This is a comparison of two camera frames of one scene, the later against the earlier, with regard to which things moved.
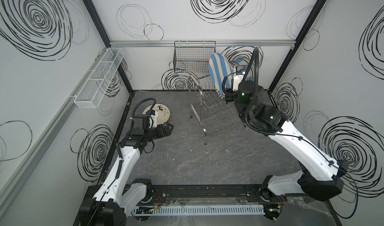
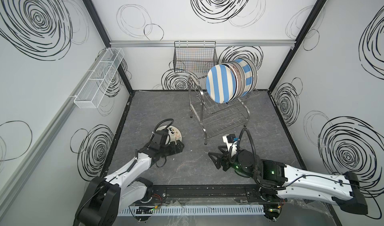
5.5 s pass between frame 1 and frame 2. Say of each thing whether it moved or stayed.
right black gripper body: moved
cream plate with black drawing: moved
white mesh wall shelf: stayed
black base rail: stayed
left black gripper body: moved
